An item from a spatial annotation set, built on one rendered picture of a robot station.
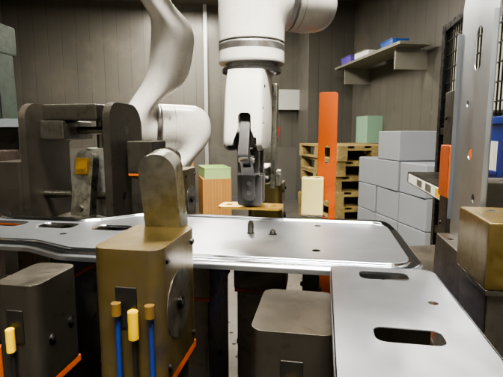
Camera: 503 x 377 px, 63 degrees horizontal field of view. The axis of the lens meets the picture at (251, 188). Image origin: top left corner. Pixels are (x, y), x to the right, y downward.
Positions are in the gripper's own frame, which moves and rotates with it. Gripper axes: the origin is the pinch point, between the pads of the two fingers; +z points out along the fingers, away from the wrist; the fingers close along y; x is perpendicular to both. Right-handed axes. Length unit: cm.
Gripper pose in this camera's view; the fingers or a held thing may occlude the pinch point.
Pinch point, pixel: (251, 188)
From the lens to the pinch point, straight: 55.3
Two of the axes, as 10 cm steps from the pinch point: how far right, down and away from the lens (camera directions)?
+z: 0.0, 9.9, 1.3
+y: -1.7, 1.3, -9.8
